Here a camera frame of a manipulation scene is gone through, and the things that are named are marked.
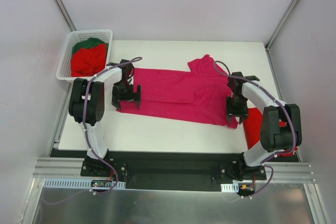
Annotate pink t shirt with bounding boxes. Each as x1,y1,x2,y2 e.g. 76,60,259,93
119,55,238,129

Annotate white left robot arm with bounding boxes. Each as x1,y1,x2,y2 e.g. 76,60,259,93
68,57,142,176

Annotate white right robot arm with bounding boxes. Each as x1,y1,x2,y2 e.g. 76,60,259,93
226,72,302,179

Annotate folded red t shirt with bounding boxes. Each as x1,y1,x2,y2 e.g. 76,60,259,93
243,104,302,156

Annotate red t shirt in basket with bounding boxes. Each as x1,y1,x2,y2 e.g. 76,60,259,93
70,44,108,77

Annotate green t shirt in basket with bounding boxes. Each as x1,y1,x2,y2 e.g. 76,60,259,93
72,37,109,55

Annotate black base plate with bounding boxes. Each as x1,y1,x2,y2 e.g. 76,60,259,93
52,150,274,191

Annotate right aluminium frame post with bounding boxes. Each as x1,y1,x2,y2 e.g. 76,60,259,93
265,0,301,52

